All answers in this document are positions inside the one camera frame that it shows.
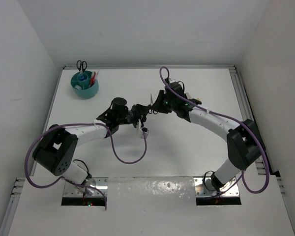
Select aluminium frame rail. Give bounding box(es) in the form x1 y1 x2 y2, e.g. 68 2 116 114
228 65 271 160

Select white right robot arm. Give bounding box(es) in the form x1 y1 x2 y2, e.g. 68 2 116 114
151 82 265 192

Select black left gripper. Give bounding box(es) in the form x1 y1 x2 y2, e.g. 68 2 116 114
117 104 150 129

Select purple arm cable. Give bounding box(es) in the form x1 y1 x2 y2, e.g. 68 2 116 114
24 122 148 210
159 66 271 197

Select black cable at base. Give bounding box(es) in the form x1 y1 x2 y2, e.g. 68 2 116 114
203 171 216 191

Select metal mounting plate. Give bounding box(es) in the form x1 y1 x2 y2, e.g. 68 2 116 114
63 177 108 198
193 177 240 199

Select black handled scissors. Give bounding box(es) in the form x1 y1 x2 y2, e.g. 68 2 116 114
76 60 88 74
148 94 158 115

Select teal round organizer container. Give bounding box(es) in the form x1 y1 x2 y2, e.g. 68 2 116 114
70 70 99 99

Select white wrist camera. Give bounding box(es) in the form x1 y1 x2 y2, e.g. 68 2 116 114
165 78 177 84
136 121 149 139

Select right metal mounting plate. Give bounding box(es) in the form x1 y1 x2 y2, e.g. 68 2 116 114
193 177 240 199

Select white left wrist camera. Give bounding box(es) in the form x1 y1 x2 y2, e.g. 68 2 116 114
136 121 149 139

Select red gel pen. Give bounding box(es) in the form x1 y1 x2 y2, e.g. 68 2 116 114
89 71 96 88

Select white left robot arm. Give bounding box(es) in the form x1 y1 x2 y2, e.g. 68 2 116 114
32 97 151 184

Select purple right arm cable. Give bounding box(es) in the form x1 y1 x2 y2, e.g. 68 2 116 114
159 66 271 197

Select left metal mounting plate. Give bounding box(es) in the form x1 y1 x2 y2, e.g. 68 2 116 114
63 177 108 198

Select blue cap glue bottle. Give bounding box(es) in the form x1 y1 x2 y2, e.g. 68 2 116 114
79 73 87 81

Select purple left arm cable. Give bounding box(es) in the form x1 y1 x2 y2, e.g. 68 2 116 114
24 122 148 210

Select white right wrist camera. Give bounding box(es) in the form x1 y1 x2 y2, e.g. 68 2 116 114
165 78 177 84

